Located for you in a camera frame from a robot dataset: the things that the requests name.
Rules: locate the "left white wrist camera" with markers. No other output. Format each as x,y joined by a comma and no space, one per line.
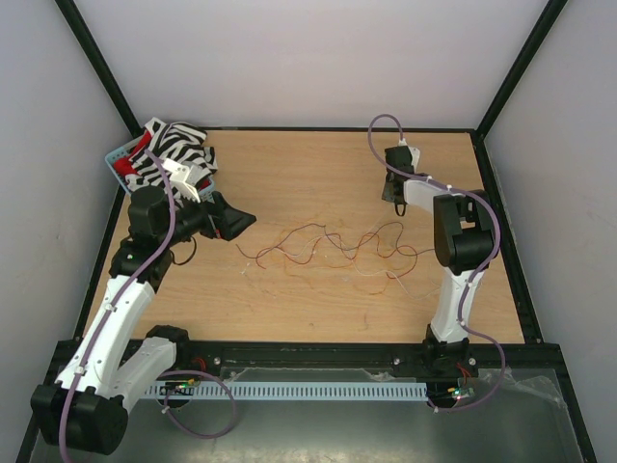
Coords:
190,180

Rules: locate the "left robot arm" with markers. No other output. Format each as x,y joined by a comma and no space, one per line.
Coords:
88,404

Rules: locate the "black white striped cloth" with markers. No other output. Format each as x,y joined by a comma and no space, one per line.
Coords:
180,141

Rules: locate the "black frame post right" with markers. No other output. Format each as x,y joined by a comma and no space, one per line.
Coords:
531,46

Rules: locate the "light blue slotted cable duct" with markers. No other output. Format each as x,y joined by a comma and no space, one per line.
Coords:
301,391

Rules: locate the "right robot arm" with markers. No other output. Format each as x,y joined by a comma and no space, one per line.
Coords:
465,237

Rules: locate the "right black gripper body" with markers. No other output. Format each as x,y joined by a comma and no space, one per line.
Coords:
386,193

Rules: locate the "black frame post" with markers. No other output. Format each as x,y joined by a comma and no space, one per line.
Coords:
81,31
531,46

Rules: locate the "red cloth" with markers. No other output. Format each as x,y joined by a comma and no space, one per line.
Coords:
124,165

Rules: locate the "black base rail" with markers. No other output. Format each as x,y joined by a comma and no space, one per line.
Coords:
399,360

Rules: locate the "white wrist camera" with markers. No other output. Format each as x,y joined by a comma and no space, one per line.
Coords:
190,180
409,156

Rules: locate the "left circuit board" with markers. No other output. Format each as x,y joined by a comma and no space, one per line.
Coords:
178,387

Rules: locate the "circuit board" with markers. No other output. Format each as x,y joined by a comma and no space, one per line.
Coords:
178,387
460,392

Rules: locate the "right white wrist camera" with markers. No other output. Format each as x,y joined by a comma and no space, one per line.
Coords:
409,156

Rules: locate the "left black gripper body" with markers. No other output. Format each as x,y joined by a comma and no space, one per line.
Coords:
203,223

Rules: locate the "light blue plastic basket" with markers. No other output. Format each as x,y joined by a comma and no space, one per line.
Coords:
150,175

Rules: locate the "right circuit board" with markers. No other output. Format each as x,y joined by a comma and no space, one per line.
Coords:
460,392

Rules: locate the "black frame post left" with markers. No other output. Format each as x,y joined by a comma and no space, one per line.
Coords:
81,31

